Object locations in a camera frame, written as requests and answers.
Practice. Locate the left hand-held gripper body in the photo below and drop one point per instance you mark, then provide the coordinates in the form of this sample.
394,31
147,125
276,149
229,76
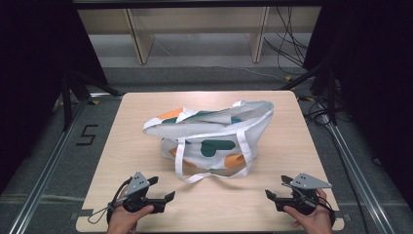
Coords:
138,195

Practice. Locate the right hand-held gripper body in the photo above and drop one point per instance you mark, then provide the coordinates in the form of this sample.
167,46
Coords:
305,195

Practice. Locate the white tote bag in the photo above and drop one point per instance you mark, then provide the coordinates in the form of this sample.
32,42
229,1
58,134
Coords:
207,131

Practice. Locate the person's right hand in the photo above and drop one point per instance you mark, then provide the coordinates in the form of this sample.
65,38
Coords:
313,221

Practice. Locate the person's left hand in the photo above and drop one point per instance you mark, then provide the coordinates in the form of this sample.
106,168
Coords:
125,221

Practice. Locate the black metal stand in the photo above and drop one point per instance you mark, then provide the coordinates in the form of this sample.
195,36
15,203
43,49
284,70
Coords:
76,89
326,81

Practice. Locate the dark curtain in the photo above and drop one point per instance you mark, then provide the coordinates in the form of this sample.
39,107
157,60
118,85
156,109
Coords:
35,81
376,81

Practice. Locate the aluminium floor rail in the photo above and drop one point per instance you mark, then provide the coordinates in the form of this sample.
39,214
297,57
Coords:
355,172
48,169

